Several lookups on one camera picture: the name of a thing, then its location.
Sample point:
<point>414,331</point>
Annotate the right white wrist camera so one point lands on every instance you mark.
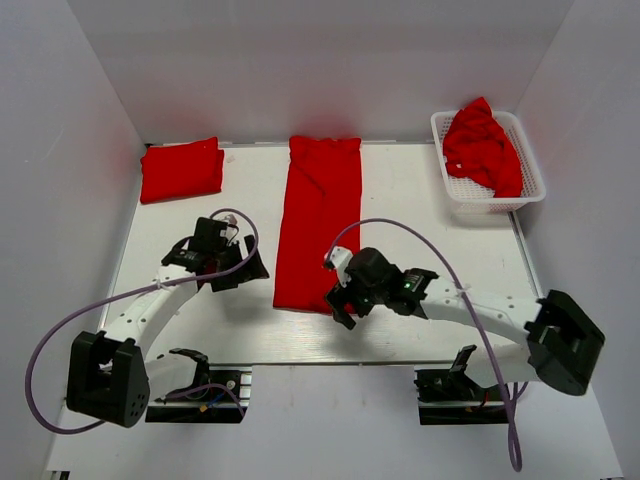
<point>337,260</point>

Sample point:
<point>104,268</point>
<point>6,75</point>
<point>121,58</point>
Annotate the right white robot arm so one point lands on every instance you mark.
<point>550,340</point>

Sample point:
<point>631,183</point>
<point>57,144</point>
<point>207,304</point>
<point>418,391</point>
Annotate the red t shirt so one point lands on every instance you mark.
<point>323,196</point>
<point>181,171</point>

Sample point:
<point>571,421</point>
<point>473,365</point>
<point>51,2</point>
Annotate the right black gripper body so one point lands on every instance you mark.
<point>362,298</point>

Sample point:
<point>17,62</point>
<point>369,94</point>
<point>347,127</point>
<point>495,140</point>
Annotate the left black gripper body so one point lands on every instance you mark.
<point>229,256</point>

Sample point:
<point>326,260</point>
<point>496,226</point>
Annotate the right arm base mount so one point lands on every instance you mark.
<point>445,401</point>

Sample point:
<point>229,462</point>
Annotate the red t shirts pile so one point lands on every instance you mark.
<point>477,147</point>

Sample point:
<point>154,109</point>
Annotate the folded red t shirt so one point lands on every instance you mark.
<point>181,171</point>

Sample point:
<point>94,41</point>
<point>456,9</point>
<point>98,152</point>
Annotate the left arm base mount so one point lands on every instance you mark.
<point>223,398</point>

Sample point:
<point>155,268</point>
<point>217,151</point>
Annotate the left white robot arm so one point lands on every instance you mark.
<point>111,376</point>

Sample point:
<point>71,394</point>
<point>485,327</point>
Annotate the white plastic basket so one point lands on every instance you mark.
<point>465,197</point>

